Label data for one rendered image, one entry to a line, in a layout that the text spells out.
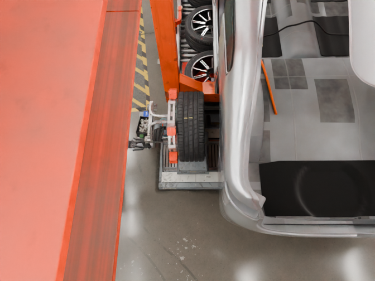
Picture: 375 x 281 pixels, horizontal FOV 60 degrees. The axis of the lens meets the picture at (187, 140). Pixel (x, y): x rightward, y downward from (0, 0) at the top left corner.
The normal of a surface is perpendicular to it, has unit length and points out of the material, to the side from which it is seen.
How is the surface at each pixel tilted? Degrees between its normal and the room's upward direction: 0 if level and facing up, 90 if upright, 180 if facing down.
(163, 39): 90
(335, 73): 6
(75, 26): 0
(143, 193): 0
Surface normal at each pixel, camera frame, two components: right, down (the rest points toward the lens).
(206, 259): -0.04, -0.44
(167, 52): 0.00, 0.90
